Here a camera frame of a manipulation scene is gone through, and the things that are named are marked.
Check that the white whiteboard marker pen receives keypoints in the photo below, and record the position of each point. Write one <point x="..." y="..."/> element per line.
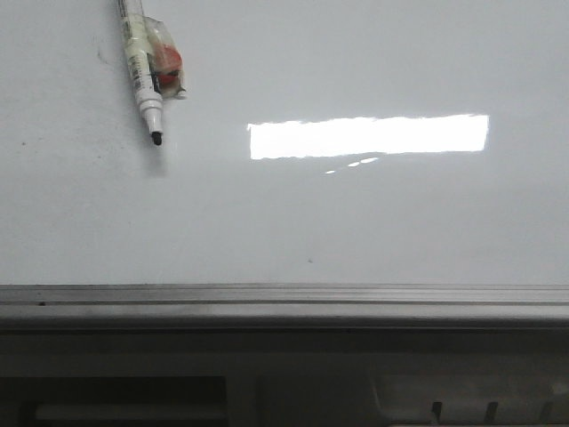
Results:
<point x="140" y="63"/>

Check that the white whiteboard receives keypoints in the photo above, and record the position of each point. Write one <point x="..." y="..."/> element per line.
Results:
<point x="349" y="142"/>

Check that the aluminium whiteboard frame rail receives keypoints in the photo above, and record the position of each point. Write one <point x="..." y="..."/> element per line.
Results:
<point x="282" y="306"/>

